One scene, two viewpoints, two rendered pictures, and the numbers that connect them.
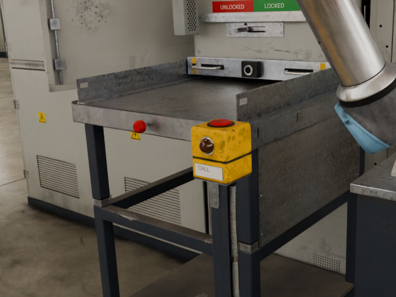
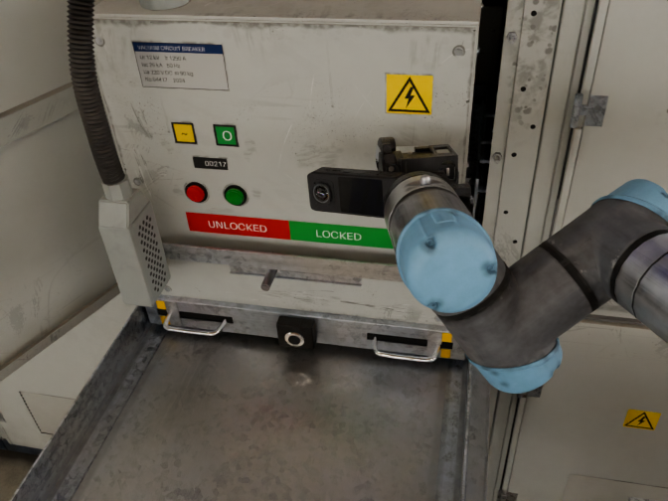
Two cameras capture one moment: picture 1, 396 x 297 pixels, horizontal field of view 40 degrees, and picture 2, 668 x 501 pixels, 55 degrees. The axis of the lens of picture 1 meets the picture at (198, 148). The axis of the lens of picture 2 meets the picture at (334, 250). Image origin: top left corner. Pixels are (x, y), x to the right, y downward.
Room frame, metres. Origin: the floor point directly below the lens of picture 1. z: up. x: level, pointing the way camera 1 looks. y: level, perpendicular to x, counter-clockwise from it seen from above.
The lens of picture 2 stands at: (1.01, 0.10, 1.64)
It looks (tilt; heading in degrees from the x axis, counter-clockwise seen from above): 38 degrees down; 333
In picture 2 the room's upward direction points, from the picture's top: 4 degrees counter-clockwise
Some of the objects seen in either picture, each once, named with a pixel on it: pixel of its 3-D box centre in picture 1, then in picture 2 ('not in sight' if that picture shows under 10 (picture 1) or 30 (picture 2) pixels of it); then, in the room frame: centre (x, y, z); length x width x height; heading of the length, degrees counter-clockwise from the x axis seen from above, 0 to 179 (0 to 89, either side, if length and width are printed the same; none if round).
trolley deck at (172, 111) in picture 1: (228, 99); (282, 420); (1.62, -0.10, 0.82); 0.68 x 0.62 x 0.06; 139
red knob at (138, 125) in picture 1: (142, 125); not in sight; (1.34, 0.14, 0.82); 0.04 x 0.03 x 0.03; 139
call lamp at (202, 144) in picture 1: (204, 146); not in sight; (0.93, -0.01, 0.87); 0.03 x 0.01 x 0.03; 49
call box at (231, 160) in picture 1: (221, 150); not in sight; (0.97, -0.04, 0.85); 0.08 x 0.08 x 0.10; 49
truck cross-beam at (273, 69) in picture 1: (257, 68); (301, 317); (1.73, -0.20, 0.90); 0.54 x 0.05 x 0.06; 49
